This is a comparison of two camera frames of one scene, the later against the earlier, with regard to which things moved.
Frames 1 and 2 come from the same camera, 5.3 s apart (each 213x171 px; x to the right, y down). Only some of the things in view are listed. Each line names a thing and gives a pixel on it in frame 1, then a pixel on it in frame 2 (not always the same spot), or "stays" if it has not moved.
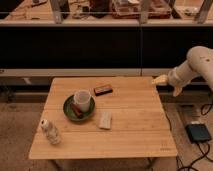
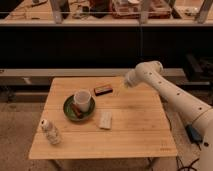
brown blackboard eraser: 103,90 stays
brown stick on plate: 78,110 stays
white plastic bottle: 50,131 stays
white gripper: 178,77 to 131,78
